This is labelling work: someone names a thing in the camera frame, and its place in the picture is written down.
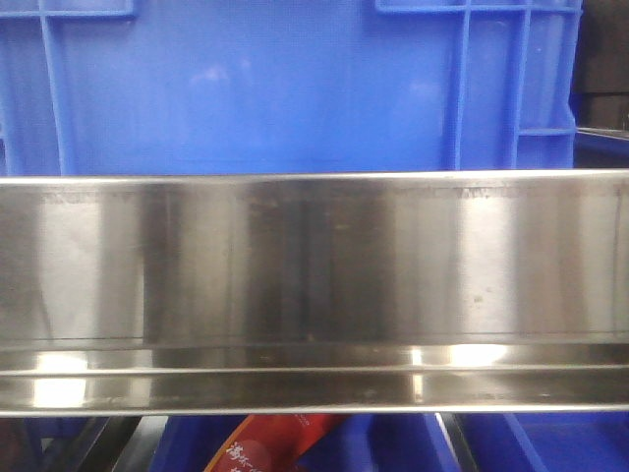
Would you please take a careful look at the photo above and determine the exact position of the lower blue plastic bin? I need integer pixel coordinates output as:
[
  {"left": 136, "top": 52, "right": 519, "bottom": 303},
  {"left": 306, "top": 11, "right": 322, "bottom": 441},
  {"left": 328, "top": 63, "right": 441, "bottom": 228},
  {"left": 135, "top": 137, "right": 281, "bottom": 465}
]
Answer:
[{"left": 146, "top": 411, "right": 629, "bottom": 472}]

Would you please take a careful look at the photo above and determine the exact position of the red printed package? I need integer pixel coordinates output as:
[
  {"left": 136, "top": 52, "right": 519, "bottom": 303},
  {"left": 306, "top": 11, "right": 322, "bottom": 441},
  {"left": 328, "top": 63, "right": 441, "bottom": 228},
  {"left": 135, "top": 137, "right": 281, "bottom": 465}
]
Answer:
[{"left": 204, "top": 413, "right": 349, "bottom": 472}]

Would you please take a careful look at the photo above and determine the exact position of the blue plastic crate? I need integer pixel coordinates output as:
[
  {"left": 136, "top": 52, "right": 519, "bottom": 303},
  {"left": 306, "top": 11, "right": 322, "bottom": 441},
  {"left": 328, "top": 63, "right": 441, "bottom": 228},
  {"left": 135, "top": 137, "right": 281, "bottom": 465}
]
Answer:
[{"left": 1, "top": 1, "right": 583, "bottom": 176}]

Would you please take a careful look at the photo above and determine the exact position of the stainless steel rail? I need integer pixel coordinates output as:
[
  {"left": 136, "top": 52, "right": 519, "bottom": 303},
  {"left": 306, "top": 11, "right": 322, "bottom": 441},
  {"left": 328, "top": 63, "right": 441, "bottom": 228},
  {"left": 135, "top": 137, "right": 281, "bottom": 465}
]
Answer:
[{"left": 1, "top": 170, "right": 628, "bottom": 416}]

